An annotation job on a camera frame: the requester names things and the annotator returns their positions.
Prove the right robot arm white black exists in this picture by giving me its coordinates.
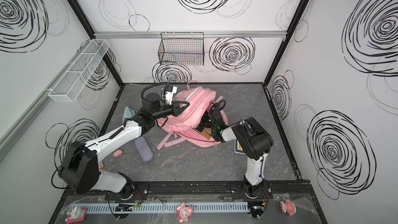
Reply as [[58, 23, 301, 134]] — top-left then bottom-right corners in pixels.
[[201, 110, 274, 199]]

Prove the teal folded cloth pouch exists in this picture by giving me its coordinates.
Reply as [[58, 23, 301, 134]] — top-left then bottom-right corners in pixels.
[[122, 106, 135, 125]]

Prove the purple pencil pouch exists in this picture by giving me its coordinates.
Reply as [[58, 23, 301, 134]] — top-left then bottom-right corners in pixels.
[[134, 136, 154, 162]]

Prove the brown cover book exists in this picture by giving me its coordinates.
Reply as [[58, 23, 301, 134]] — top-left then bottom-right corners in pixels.
[[194, 126, 212, 140]]

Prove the pink student backpack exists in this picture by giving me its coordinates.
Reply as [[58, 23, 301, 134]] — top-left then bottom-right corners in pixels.
[[157, 85, 223, 149]]

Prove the white slotted cable duct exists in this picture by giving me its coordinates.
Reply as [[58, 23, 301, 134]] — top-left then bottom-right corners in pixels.
[[66, 202, 249, 214]]

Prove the black wire wall basket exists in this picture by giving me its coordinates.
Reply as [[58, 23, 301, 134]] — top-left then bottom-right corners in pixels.
[[158, 32, 205, 66]]

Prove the blue book yellow label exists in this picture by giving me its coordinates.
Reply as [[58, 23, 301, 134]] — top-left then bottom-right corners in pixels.
[[234, 140, 245, 154]]

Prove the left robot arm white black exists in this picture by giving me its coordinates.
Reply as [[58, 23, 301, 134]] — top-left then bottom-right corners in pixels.
[[56, 93, 190, 200]]

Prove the pink white toy left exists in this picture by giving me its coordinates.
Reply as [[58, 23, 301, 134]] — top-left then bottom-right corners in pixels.
[[65, 206, 87, 224]]

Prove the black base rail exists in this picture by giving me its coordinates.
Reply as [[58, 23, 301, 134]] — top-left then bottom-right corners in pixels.
[[61, 180, 315, 202]]

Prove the small pink eraser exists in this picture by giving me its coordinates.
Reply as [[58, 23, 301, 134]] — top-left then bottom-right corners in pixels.
[[113, 149, 123, 158]]

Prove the pink plush toy centre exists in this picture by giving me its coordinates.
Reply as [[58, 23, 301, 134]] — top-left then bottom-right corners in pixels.
[[176, 202, 193, 224]]

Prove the pink toy right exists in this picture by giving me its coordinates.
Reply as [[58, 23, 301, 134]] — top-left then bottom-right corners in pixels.
[[279, 199, 296, 216]]

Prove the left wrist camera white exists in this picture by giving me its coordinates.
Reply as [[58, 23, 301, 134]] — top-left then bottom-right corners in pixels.
[[161, 85, 177, 105]]

